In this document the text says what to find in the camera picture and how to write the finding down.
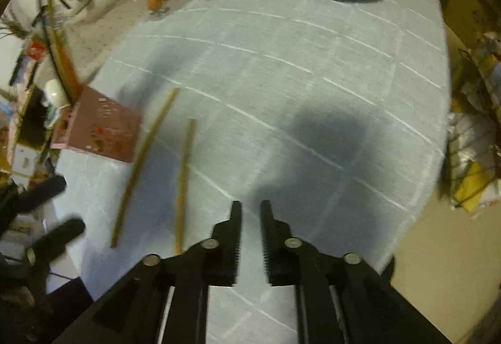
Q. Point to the plain wooden chopstick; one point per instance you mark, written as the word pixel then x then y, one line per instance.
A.
pixel 184 187
pixel 145 160

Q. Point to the white ceramic spoon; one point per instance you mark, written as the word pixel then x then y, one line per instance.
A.
pixel 56 92

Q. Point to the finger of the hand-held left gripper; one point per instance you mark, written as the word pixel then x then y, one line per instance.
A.
pixel 41 193
pixel 58 236

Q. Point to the clear glass fruit dish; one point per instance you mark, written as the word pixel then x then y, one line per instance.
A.
pixel 160 13

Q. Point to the cardboard box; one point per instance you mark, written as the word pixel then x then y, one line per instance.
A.
pixel 469 7

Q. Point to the pink perforated plastic basket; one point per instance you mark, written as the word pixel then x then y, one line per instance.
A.
pixel 101 125

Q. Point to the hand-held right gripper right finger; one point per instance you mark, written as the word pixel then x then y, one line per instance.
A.
pixel 267 236

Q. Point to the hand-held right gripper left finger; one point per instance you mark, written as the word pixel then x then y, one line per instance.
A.
pixel 236 236

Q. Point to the black chopstick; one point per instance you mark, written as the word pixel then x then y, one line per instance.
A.
pixel 51 35

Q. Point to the grey checked tablecloth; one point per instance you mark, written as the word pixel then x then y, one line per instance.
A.
pixel 293 74

